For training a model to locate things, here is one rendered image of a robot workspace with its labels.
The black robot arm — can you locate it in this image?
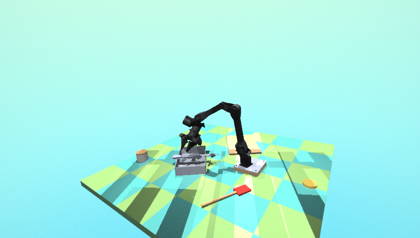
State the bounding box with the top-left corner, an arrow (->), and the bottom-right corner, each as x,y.
182,102 -> 253,168

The grey cylindrical canister with wooden lid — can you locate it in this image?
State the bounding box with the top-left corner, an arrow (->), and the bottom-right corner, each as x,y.
136,149 -> 149,162

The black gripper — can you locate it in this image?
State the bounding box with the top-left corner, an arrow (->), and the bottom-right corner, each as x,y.
179,128 -> 202,152

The yellow flat disc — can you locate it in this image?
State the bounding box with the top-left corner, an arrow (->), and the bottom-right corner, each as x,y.
303,178 -> 317,189

